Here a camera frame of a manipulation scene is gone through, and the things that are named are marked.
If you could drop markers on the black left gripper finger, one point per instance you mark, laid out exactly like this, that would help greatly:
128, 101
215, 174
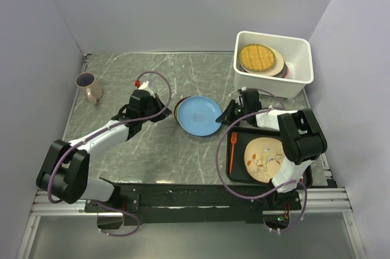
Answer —
158, 102
166, 113

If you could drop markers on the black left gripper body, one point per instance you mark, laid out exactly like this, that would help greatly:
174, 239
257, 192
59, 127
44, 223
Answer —
152, 110

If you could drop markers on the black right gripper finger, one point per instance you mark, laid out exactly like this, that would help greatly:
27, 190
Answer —
239, 101
228, 115

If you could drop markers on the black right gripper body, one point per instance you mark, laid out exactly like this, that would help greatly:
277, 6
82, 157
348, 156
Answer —
241, 111

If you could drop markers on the red scalloped plate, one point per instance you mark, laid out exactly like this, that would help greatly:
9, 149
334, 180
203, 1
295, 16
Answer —
177, 107

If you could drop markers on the blue plate with bamboo mat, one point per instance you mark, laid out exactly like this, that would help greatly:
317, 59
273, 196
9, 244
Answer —
197, 116

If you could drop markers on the round bamboo mat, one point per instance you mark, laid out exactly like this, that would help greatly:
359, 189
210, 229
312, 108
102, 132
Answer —
256, 57

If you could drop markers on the cream plate with branch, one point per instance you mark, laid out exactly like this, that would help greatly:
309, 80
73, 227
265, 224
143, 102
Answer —
279, 64

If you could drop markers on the pink plate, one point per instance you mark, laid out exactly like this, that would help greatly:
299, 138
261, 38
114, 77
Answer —
287, 71

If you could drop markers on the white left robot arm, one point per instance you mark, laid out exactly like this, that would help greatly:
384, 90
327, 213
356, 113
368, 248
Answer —
65, 170

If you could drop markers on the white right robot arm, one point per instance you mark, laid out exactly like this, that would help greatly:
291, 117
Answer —
301, 135

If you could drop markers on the white plastic bin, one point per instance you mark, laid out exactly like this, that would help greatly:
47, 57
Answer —
296, 53

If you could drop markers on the orange plastic fork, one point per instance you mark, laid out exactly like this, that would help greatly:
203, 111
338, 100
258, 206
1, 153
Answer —
233, 140

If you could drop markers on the beige bird plate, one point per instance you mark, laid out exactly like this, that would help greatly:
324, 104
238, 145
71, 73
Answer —
263, 158

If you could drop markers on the pink mug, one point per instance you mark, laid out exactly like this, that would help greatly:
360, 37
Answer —
89, 84

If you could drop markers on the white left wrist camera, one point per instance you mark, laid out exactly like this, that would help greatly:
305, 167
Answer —
146, 86

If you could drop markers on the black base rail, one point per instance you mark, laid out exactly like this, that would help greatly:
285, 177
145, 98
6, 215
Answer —
175, 203

